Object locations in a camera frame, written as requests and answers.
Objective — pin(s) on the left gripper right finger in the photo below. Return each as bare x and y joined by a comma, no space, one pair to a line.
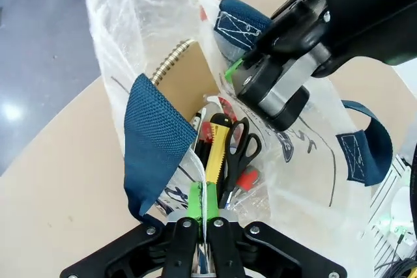
247,248

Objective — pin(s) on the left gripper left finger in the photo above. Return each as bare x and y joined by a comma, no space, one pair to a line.
176,248

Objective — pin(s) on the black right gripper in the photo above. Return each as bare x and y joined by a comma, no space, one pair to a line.
365,4

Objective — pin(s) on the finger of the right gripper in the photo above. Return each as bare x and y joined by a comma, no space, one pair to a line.
260,86

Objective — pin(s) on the red white round label pack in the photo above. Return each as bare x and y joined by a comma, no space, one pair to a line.
226,107

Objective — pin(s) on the white pen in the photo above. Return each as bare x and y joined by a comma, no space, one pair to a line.
202,116

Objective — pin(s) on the orange grey small tool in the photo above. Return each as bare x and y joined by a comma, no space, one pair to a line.
249,178

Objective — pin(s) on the red black pen pack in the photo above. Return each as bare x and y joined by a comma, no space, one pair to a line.
206,131

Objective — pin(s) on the kraft brown spiral notebook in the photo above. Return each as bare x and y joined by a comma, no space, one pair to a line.
189,79

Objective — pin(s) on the yellow black utility knife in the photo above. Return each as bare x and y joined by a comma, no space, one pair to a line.
217,147

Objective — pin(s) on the white device green light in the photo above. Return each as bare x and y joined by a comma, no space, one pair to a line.
402,213

